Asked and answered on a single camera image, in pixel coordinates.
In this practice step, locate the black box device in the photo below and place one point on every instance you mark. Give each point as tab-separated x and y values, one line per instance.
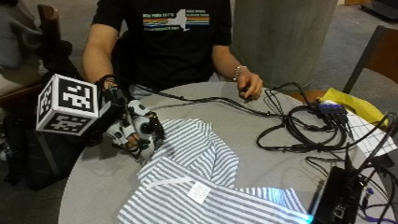
337	199

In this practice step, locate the grey white striped shirt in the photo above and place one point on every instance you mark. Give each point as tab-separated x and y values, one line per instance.
199	186

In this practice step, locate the grey garment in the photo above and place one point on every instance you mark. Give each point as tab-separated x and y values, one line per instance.
15	37

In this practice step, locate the black hub with blue ports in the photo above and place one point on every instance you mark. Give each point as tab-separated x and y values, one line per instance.
333	109

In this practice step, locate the white marker cube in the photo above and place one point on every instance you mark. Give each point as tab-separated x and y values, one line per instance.
68	105

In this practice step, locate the dark wooden chair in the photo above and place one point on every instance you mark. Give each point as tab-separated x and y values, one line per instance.
50	40

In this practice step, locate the grey concrete column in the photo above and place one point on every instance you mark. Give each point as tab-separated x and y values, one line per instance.
281	40

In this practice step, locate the yellow cloth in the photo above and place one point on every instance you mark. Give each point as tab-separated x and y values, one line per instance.
356	104

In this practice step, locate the brown chair with black frame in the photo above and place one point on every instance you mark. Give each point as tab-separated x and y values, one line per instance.
381	56

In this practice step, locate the white grid paper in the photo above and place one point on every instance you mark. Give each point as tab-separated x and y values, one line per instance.
373	137

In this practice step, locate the the person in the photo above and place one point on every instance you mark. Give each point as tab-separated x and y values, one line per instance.
169	46

